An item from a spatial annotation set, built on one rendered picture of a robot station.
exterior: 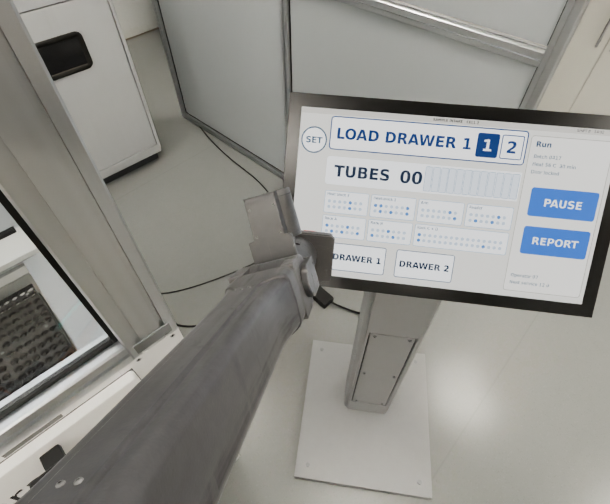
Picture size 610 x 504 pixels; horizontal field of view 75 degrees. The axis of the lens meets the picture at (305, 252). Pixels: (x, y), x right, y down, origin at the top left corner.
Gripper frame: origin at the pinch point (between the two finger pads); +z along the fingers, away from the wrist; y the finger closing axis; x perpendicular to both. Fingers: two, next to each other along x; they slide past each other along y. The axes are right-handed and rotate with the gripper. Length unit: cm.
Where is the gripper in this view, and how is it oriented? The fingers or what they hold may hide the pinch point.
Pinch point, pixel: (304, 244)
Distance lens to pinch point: 66.1
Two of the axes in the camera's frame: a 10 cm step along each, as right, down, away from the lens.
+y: -9.9, -1.0, 0.9
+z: 1.1, -2.0, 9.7
